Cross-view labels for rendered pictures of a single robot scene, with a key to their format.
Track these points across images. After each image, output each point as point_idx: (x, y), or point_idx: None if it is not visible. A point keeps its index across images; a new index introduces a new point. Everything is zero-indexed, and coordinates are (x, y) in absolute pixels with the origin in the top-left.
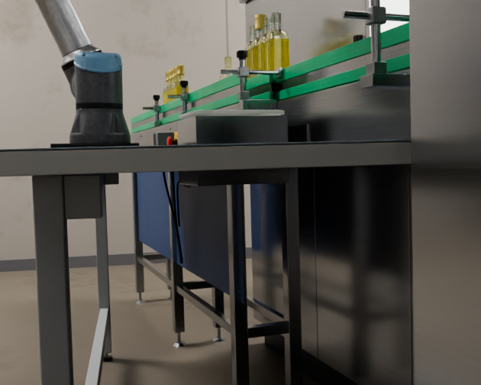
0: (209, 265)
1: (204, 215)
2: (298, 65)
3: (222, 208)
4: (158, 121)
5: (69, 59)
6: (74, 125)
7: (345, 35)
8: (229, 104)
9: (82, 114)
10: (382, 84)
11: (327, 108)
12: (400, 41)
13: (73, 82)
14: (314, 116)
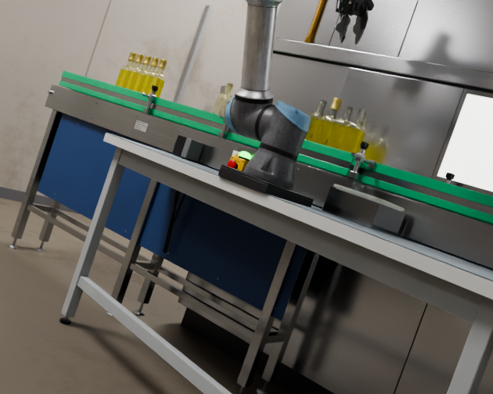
0: (219, 270)
1: (224, 227)
2: (401, 172)
3: (267, 237)
4: (149, 109)
5: (257, 96)
6: (265, 164)
7: (411, 153)
8: (317, 166)
9: (277, 159)
10: None
11: (439, 223)
12: None
13: (260, 121)
14: (419, 220)
